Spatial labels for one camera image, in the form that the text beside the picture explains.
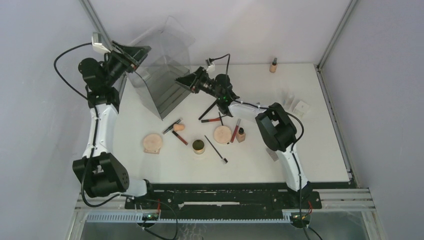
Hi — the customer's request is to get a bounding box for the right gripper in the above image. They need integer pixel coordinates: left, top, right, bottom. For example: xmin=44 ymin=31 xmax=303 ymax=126
xmin=176 ymin=65 xmax=224 ymax=100

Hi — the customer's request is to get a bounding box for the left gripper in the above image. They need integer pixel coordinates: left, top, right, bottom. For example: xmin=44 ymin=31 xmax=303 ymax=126
xmin=103 ymin=41 xmax=151 ymax=88

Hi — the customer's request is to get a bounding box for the clear acrylic organizer box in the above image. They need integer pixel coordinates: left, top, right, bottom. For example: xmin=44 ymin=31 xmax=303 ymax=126
xmin=127 ymin=16 xmax=195 ymax=120

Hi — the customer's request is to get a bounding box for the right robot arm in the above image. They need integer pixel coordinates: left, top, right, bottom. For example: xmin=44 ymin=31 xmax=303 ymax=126
xmin=175 ymin=67 xmax=316 ymax=210

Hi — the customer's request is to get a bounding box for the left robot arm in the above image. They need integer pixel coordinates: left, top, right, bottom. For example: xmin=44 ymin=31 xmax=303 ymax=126
xmin=72 ymin=42 xmax=157 ymax=209

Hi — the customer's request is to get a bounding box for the black powder brush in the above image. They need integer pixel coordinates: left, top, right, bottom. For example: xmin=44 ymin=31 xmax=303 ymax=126
xmin=198 ymin=101 xmax=217 ymax=121

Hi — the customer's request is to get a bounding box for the red black lip pencil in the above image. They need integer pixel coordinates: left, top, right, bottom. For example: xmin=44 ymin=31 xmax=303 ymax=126
xmin=200 ymin=117 xmax=220 ymax=123

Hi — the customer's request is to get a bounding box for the dark eyeliner pen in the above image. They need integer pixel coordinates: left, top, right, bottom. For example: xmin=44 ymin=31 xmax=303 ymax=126
xmin=162 ymin=118 xmax=182 ymax=135

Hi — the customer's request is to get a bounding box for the beige blender sponge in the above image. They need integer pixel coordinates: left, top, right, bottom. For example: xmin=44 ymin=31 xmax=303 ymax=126
xmin=173 ymin=123 xmax=185 ymax=132

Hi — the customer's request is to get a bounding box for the orange lip gloss tube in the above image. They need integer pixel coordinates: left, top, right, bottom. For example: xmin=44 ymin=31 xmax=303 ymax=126
xmin=172 ymin=130 xmax=188 ymax=146

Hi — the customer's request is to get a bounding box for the round beige powder puff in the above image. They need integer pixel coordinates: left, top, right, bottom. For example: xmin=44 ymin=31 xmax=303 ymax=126
xmin=213 ymin=125 xmax=232 ymax=145

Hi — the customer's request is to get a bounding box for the red lip gloss tube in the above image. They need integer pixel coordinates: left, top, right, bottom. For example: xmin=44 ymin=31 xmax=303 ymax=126
xmin=230 ymin=118 xmax=241 ymax=143

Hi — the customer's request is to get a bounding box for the beige puff on base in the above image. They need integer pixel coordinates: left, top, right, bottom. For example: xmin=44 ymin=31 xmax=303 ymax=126
xmin=142 ymin=133 xmax=163 ymax=155

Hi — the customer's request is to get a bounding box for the small foundation bottle far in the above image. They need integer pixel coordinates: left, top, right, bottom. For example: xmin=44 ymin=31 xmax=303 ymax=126
xmin=269 ymin=57 xmax=278 ymax=73

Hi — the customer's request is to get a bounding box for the black brow brush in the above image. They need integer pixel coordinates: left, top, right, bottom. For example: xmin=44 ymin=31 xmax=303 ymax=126
xmin=204 ymin=135 xmax=228 ymax=164

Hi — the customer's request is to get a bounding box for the clear small bottle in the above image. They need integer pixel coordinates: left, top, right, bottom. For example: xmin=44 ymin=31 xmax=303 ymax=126
xmin=282 ymin=89 xmax=295 ymax=111

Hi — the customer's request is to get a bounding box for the grey square sponge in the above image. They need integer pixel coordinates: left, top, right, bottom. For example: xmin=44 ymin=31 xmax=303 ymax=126
xmin=266 ymin=148 xmax=279 ymax=162

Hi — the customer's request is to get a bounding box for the white cube container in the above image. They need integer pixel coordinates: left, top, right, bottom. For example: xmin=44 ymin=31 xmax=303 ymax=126
xmin=292 ymin=100 xmax=311 ymax=118

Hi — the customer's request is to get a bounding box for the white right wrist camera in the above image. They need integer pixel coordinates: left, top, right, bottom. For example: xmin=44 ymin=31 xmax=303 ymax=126
xmin=205 ymin=58 xmax=215 ymax=73

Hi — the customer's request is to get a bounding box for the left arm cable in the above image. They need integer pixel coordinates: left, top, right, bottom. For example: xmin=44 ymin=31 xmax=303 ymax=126
xmin=53 ymin=42 xmax=180 ymax=240

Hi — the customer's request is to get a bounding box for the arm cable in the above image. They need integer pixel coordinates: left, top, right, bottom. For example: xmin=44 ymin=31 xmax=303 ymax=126
xmin=53 ymin=42 xmax=180 ymax=240
xmin=205 ymin=53 xmax=316 ymax=240

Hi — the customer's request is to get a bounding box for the black mounting rail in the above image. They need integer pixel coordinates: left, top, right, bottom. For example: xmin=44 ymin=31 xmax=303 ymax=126
xmin=124 ymin=182 xmax=323 ymax=220

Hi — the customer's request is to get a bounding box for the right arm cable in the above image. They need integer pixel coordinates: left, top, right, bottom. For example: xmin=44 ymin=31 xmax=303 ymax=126
xmin=205 ymin=53 xmax=316 ymax=240

